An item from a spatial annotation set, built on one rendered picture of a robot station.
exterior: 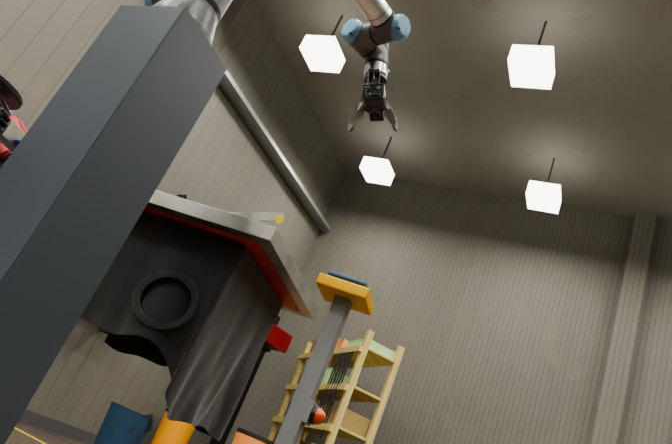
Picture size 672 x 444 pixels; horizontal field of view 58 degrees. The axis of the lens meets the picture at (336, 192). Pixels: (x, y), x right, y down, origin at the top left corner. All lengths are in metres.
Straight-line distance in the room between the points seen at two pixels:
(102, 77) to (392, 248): 9.44
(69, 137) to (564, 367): 8.66
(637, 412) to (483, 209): 3.75
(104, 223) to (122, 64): 0.30
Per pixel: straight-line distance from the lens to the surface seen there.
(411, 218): 10.71
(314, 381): 1.46
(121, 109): 1.17
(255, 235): 1.45
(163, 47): 1.24
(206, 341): 1.54
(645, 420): 9.28
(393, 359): 7.72
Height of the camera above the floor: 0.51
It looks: 25 degrees up
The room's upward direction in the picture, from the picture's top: 24 degrees clockwise
